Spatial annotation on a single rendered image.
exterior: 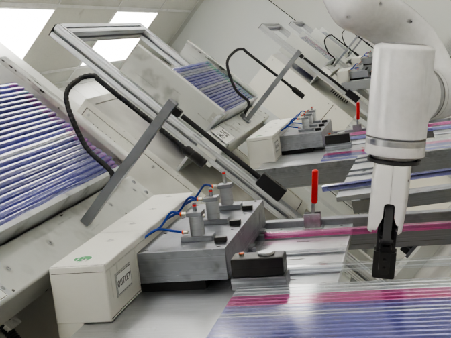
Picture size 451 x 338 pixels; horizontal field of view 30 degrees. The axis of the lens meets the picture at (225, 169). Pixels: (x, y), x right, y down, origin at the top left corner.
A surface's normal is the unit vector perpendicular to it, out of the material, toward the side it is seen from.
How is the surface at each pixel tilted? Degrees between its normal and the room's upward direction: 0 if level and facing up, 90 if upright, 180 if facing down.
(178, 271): 90
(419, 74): 118
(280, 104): 90
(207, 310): 46
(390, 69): 73
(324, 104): 90
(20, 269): 90
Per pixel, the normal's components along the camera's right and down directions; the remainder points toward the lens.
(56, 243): 0.59, -0.76
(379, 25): 0.13, 0.83
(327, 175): -0.21, 0.17
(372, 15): 0.26, 0.71
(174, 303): -0.11, -0.98
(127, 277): 0.97, -0.07
